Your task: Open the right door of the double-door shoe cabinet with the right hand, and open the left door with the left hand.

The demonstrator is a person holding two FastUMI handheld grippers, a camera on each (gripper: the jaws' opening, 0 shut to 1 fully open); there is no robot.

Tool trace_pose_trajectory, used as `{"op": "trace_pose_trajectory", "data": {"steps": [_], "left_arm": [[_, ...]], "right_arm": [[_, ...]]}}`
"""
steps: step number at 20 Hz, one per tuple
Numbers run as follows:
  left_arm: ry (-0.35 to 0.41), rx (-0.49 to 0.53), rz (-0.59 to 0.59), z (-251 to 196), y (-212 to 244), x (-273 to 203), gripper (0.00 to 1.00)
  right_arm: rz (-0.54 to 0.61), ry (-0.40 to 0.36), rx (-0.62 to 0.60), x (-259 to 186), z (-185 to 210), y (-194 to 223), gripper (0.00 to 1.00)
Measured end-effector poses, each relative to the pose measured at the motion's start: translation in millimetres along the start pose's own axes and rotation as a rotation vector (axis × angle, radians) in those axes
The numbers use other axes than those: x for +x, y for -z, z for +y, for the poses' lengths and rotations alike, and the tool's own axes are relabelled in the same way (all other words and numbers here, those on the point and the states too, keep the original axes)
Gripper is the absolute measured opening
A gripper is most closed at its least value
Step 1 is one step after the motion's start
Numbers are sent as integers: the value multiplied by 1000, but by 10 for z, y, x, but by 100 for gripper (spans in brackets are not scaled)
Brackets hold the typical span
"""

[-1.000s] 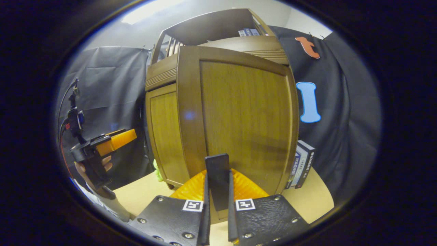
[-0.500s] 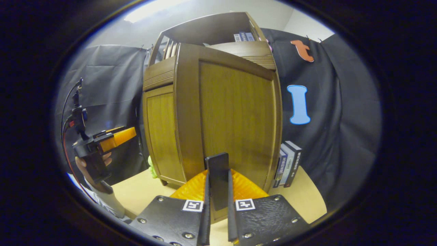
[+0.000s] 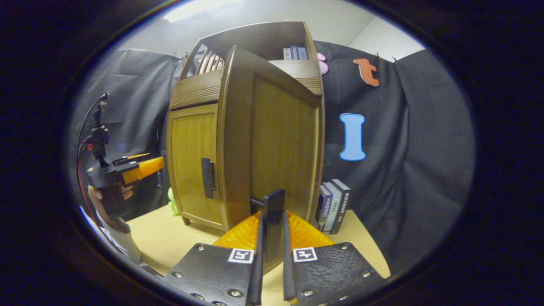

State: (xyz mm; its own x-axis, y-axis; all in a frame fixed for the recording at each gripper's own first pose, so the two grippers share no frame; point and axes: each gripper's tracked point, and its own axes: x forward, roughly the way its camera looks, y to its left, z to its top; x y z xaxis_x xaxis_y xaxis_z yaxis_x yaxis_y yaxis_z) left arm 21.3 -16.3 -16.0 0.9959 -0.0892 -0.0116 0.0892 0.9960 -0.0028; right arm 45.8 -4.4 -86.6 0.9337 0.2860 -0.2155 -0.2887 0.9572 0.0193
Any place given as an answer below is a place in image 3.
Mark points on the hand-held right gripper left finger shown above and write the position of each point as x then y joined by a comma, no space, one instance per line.
258,276

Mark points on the dark blue upright book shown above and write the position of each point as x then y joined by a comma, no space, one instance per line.
294,52

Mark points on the wooden shoe cabinet door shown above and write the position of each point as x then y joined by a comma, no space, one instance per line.
189,161
280,140

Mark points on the light blue upright book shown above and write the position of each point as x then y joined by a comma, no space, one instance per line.
302,53

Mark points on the green toy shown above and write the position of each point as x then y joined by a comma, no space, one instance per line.
173,204

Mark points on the wooden double-door shoe cabinet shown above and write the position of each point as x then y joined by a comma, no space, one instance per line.
259,38

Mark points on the blue spine book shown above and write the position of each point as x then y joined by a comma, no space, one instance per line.
324,210

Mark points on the white upright book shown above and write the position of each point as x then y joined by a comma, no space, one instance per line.
287,54

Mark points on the dark spine book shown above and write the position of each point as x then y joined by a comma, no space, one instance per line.
342,204

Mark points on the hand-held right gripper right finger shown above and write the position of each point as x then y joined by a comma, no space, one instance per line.
287,272

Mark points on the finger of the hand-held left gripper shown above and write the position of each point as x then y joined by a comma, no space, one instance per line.
127,161
144,170

